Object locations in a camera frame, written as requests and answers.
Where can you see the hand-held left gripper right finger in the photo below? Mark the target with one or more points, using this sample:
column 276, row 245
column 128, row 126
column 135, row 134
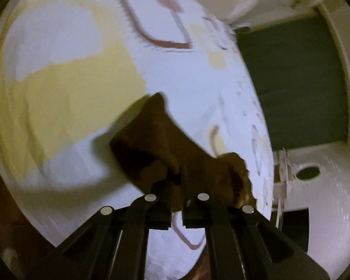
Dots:
column 196, row 215

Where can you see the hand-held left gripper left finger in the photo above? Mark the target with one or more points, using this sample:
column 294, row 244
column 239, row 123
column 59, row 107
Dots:
column 160, row 211

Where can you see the plain brown cloth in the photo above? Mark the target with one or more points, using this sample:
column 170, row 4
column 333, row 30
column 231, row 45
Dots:
column 163, row 140

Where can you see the white furniture with round hole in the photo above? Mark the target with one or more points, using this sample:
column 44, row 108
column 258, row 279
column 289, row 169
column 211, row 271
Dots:
column 326, row 198

